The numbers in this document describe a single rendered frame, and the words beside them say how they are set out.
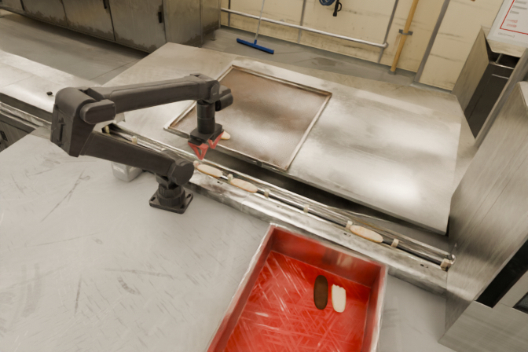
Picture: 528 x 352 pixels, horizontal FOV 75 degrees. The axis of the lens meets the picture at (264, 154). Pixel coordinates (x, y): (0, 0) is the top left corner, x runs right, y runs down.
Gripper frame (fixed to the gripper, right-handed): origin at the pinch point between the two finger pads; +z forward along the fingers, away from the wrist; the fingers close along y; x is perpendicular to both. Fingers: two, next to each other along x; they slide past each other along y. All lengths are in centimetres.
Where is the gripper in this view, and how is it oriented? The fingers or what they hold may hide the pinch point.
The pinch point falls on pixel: (207, 152)
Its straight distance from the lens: 118.1
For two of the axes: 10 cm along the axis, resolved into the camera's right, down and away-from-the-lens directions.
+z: -0.8, 7.9, 6.0
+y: 4.3, -5.2, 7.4
